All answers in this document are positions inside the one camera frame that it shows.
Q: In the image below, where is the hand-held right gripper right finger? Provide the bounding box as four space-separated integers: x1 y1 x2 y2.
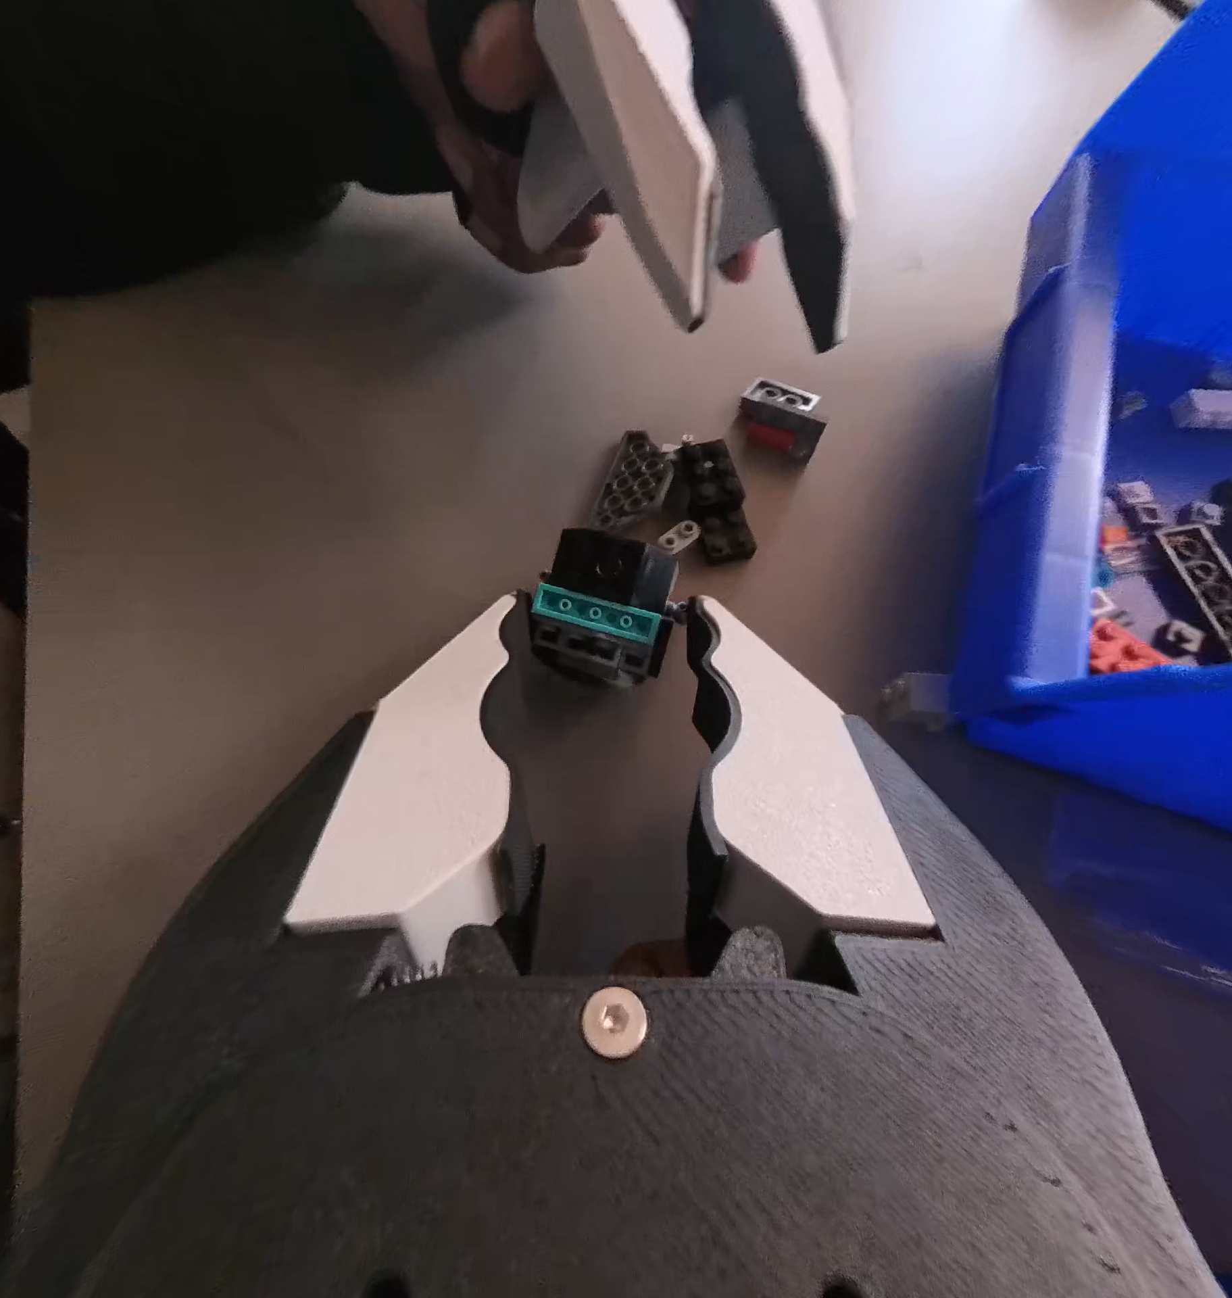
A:
681 596 939 983

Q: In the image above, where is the dark grey wedge plate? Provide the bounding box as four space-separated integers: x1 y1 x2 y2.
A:
590 430 677 533

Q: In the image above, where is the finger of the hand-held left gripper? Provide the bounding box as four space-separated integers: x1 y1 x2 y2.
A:
532 0 720 334
712 0 858 354

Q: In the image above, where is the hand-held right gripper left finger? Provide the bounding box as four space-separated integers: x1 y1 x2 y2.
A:
283 592 545 973

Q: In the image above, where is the person's left forearm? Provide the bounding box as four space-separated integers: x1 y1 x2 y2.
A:
0 0 454 305

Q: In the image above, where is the pile of mixed toy bricks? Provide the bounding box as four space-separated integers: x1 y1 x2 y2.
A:
1089 365 1232 679

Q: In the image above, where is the grey desk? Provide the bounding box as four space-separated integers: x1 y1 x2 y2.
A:
17 0 1232 1208

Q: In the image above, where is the light grey toy block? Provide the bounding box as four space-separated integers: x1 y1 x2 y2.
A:
878 670 956 731

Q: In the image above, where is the blue plastic bin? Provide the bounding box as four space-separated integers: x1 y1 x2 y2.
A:
955 648 1232 847
978 0 1232 711

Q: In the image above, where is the teal and black brick assembly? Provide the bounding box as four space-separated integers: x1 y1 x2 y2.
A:
529 527 680 690

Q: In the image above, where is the person's left hand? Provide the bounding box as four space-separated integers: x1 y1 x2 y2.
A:
371 0 575 275

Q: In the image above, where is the black brick plate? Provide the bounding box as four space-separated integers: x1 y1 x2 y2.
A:
671 436 748 512

